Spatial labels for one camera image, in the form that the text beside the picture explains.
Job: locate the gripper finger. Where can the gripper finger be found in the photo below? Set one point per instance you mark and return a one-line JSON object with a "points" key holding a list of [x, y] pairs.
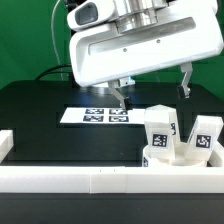
{"points": [[183, 89], [125, 101]]}

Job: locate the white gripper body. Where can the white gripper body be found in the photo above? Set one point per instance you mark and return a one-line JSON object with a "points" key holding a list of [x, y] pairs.
{"points": [[142, 38]]}

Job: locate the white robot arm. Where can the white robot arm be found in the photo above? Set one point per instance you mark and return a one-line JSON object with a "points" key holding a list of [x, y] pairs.
{"points": [[115, 39]]}

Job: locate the white sheet with tags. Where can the white sheet with tags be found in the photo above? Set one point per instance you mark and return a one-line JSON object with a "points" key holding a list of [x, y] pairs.
{"points": [[78, 115]]}

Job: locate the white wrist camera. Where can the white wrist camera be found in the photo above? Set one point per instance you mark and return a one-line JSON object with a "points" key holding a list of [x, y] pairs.
{"points": [[91, 13]]}

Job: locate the white U-shaped fence frame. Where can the white U-shaped fence frame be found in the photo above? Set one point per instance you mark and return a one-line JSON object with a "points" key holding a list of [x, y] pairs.
{"points": [[47, 179]]}

